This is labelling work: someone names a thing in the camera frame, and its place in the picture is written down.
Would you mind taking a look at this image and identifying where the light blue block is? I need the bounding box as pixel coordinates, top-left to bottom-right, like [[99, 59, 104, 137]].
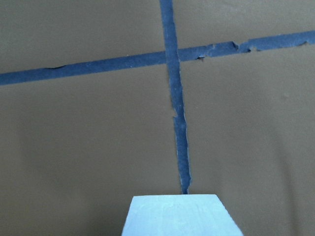
[[122, 194, 243, 236]]

